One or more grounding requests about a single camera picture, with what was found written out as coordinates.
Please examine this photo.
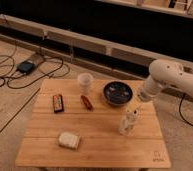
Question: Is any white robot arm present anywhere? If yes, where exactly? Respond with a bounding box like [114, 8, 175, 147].
[137, 59, 193, 102]

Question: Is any white small bottle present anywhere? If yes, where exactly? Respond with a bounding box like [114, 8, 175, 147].
[118, 108, 138, 135]

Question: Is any clear plastic cup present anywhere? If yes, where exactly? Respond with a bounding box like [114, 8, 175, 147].
[77, 73, 93, 95]

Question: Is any dark blue bowl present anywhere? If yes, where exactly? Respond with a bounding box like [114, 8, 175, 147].
[103, 81, 133, 106]

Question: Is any black candy bar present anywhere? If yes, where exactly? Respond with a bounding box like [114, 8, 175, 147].
[53, 94, 64, 113]

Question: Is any wooden table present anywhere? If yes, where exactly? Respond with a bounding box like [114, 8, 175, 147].
[15, 79, 171, 168]

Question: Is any white wrapped packet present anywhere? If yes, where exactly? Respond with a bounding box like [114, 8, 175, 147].
[58, 132, 80, 149]

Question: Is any blue power box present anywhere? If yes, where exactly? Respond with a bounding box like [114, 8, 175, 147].
[17, 61, 35, 74]

